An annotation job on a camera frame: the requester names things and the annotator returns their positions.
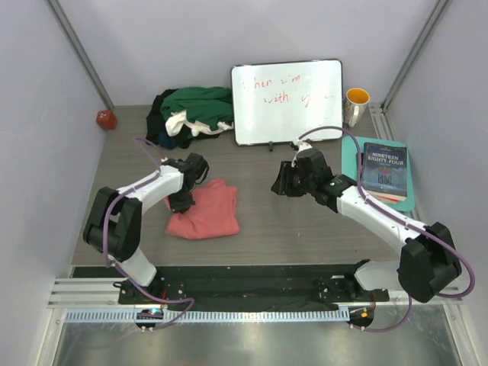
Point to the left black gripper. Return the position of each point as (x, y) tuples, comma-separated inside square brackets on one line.
[(181, 207)]

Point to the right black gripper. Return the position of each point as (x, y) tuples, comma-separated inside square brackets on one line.
[(281, 187)]

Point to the pink t shirt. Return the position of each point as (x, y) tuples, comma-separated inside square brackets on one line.
[(212, 216)]

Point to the white dry-erase board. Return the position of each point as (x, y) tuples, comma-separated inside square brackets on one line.
[(278, 102)]

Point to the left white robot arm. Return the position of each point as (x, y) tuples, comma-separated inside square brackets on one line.
[(114, 223)]

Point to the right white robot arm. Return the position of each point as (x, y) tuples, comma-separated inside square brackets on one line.
[(426, 264)]

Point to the white t shirt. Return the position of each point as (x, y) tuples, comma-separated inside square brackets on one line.
[(175, 124)]

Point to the green t shirt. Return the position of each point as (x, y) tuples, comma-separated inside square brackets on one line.
[(206, 105)]

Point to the black t shirt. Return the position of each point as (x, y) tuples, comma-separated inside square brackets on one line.
[(155, 126)]

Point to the teal tray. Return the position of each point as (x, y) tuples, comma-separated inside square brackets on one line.
[(349, 167)]

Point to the blue 1984 book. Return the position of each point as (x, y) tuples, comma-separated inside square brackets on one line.
[(384, 167)]

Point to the red cube eraser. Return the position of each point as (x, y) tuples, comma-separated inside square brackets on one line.
[(106, 120)]

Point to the yellow white mug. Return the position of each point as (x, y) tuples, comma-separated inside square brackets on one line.
[(355, 104)]

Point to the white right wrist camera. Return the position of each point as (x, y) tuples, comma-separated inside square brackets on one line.
[(299, 146)]

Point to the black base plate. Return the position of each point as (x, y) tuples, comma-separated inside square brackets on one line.
[(263, 288)]

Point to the white slotted cable duct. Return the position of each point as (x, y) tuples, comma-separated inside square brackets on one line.
[(152, 315)]

